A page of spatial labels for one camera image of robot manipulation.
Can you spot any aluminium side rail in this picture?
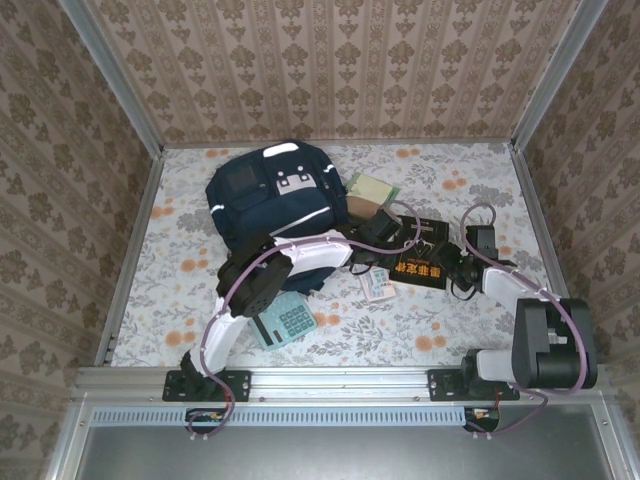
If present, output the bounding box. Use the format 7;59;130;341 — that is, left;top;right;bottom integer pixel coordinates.
508;142;594;365
93;144;166;366

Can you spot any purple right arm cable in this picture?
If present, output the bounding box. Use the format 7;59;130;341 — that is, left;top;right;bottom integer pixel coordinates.
459;201;591;437

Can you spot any light blue packet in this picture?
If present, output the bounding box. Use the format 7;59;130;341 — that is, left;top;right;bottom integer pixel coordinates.
358;267;398;304

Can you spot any green spiral notebook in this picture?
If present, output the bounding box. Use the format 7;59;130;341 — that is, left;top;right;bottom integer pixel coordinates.
345;172;401;205

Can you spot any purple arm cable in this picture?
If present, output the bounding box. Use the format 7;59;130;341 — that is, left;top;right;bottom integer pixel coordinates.
459;201;591;437
187;199;424;441

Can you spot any brown fabric pencil case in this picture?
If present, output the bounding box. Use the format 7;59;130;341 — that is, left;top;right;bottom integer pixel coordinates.
346;194;384;220

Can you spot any navy blue backpack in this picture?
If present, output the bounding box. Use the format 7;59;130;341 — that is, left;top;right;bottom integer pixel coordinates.
205;139;351;296

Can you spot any black book with gold print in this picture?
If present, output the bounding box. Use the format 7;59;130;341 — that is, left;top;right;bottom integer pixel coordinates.
388;214;450;290

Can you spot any slotted grey cable duct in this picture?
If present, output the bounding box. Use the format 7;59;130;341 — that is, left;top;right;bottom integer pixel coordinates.
89;405;474;427

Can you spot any teal calculator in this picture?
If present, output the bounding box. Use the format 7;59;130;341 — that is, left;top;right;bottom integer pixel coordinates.
247;292;319;352

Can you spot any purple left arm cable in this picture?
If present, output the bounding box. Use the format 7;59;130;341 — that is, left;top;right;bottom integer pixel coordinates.
187;199;424;441

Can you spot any aluminium frame post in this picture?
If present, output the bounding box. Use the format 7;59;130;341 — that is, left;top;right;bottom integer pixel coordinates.
510;0;611;151
58;0;165;154

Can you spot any floral tablecloth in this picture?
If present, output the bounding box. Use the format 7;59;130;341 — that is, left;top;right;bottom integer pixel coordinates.
110;141;576;369

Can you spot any aluminium frame rail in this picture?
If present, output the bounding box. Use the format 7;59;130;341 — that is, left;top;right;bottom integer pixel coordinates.
74;364;614;404

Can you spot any grey metal panel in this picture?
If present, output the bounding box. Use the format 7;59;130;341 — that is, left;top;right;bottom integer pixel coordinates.
47;404;640;480

